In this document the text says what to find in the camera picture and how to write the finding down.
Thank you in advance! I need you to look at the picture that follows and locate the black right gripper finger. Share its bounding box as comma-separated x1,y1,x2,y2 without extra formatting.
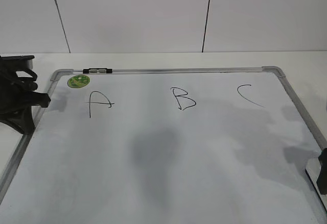
316,148,327,191

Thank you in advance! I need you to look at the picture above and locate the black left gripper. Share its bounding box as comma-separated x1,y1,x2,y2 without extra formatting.
1,55,50,134

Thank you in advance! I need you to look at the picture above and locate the white eraser with black felt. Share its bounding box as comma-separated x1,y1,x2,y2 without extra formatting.
306,158,326,195

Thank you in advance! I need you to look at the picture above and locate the round green sticker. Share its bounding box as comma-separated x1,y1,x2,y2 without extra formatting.
67,74,90,89

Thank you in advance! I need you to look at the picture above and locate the white board with grey frame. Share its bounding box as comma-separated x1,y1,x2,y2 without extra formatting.
1,67,326,223

